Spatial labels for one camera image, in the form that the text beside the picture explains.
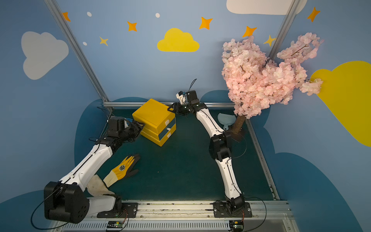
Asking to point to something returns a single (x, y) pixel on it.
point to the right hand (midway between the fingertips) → (171, 108)
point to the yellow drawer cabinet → (160, 124)
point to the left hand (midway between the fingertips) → (143, 125)
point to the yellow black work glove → (122, 170)
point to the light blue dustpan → (226, 120)
